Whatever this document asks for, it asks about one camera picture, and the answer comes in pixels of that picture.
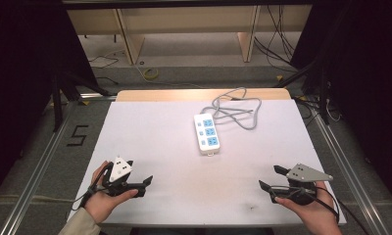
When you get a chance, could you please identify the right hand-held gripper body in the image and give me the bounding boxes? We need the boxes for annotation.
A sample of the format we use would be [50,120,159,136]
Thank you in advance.
[271,163,334,207]

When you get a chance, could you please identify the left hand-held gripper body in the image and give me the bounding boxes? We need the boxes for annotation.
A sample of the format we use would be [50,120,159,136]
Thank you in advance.
[100,156,146,199]

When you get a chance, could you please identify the person's left hand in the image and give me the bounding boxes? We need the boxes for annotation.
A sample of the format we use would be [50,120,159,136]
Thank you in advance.
[83,160,140,225]

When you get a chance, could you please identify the person's right hand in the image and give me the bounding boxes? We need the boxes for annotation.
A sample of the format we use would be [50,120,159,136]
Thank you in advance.
[274,180,344,235]

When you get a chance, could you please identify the white table cover sheet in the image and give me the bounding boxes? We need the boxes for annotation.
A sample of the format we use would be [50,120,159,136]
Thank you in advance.
[66,99,348,227]

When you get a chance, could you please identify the white power strip blue sockets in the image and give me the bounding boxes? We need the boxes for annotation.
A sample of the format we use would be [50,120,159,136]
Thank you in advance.
[192,113,221,158]

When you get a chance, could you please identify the black metal stand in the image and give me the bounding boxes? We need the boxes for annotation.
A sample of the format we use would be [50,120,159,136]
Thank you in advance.
[274,55,334,125]
[50,63,111,133]

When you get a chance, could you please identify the black curtain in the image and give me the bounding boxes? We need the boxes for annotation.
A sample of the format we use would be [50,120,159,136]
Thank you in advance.
[290,0,392,200]
[0,0,99,204]

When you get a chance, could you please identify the beige wooden desk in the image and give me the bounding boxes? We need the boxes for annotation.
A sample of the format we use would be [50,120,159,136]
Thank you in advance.
[66,4,314,67]

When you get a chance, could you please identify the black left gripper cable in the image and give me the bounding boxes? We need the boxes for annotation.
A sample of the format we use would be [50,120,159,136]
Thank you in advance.
[71,162,115,212]

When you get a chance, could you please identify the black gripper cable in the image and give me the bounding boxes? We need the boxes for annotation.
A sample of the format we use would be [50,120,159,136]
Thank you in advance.
[269,184,372,235]
[71,162,115,212]

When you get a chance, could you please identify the aluminium floor rail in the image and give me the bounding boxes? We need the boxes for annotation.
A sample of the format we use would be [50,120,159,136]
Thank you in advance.
[0,100,79,235]
[310,103,389,235]

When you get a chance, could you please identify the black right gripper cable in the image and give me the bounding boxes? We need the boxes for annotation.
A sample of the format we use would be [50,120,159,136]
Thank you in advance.
[269,184,372,235]

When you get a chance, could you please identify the white thin cable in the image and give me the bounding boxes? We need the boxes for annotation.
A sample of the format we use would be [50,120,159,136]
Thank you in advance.
[324,97,343,123]

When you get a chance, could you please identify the grey power strip cable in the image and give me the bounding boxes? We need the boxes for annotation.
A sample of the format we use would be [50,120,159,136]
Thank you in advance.
[200,86,263,131]

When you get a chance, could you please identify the yellow coiled cable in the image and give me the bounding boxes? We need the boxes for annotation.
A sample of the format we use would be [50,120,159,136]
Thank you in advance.
[142,67,160,81]

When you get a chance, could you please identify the thin black floor cable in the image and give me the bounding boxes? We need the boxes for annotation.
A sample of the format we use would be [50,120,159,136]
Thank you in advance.
[87,53,121,86]

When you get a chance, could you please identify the bundle of black hanging cables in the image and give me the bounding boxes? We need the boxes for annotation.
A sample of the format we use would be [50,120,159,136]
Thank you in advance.
[253,4,300,71]

